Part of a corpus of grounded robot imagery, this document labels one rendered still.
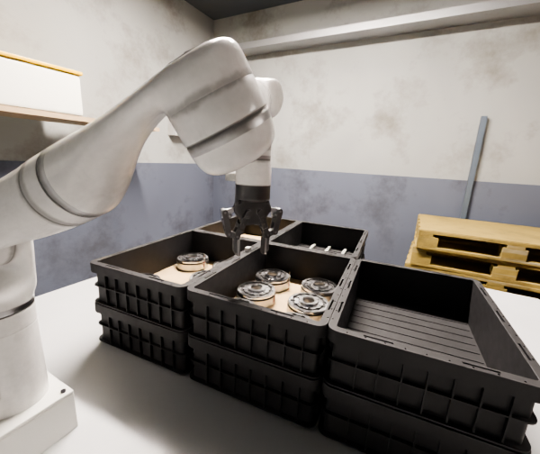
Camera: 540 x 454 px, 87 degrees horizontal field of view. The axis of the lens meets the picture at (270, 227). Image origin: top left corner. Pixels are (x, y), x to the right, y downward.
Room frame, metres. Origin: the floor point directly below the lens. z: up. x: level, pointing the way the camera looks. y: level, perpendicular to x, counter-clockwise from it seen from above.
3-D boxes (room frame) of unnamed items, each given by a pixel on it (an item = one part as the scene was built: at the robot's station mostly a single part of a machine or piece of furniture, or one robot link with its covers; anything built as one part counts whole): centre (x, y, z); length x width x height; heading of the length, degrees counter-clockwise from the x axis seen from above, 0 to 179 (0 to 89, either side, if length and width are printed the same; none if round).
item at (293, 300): (0.64, -0.10, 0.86); 0.10 x 0.10 x 0.01
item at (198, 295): (0.66, -0.04, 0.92); 0.40 x 0.30 x 0.02; 157
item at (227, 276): (0.66, -0.04, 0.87); 0.40 x 0.30 x 0.11; 157
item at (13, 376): (0.40, 0.42, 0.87); 0.09 x 0.09 x 0.17; 68
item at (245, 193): (0.60, 0.04, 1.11); 0.08 x 0.08 x 0.09
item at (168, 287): (0.78, 0.23, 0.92); 0.40 x 0.30 x 0.02; 157
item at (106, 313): (0.78, 0.23, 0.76); 0.40 x 0.30 x 0.12; 157
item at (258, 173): (0.62, 0.05, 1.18); 0.11 x 0.09 x 0.06; 22
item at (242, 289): (0.69, 0.03, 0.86); 0.10 x 0.10 x 0.01
